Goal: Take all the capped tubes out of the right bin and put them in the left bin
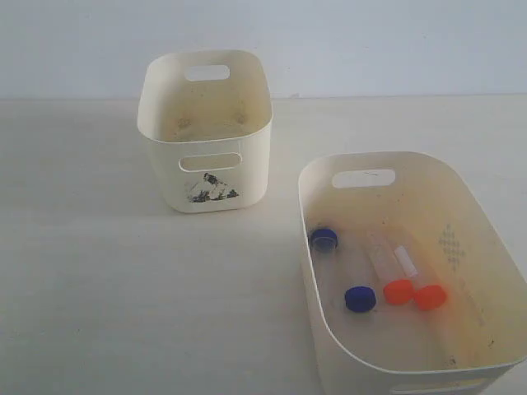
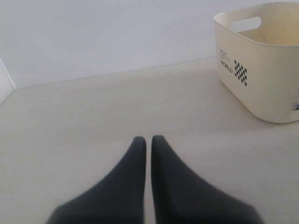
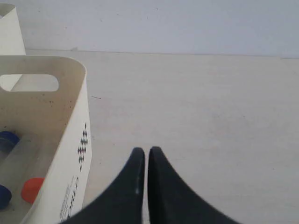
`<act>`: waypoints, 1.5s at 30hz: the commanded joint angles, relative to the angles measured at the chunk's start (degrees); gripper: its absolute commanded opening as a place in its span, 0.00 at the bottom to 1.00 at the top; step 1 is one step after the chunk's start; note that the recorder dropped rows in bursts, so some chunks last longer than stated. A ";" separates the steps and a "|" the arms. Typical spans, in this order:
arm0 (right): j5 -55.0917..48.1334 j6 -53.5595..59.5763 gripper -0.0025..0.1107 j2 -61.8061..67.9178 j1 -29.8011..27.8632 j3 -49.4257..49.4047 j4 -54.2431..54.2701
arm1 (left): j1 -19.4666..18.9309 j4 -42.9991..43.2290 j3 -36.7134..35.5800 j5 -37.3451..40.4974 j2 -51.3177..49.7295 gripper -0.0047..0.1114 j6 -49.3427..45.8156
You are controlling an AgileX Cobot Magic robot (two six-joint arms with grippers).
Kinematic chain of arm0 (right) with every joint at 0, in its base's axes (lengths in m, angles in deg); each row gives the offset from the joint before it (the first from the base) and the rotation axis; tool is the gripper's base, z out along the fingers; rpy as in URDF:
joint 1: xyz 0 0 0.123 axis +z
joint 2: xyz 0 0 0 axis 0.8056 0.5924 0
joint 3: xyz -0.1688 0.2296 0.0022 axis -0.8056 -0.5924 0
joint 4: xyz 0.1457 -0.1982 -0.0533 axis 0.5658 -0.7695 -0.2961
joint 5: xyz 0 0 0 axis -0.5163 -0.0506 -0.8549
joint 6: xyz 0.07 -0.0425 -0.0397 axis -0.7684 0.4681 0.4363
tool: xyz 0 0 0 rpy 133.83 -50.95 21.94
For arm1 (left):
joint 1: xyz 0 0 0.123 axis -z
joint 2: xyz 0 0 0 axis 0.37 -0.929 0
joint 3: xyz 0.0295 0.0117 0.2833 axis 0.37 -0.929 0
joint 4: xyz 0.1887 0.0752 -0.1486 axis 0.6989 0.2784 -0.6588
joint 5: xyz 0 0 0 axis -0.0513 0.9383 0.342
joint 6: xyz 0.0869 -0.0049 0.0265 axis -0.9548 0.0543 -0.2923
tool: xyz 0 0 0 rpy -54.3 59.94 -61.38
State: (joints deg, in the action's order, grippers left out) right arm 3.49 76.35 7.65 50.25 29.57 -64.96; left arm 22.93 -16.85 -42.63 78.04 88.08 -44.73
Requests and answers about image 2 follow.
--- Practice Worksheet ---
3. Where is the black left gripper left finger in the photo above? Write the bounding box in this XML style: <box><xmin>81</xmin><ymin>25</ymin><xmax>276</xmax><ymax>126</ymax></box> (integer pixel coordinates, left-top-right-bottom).
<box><xmin>47</xmin><ymin>136</ymin><xmax>147</xmax><ymax>224</ymax></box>

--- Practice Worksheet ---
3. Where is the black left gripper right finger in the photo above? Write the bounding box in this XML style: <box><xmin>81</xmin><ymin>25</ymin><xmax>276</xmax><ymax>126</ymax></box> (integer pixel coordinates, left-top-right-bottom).
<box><xmin>151</xmin><ymin>135</ymin><xmax>259</xmax><ymax>224</ymax></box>

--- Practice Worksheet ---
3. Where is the small cream plastic bin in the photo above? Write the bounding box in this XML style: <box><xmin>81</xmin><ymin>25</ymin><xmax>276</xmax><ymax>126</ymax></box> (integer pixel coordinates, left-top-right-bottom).
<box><xmin>214</xmin><ymin>2</ymin><xmax>299</xmax><ymax>124</ymax></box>

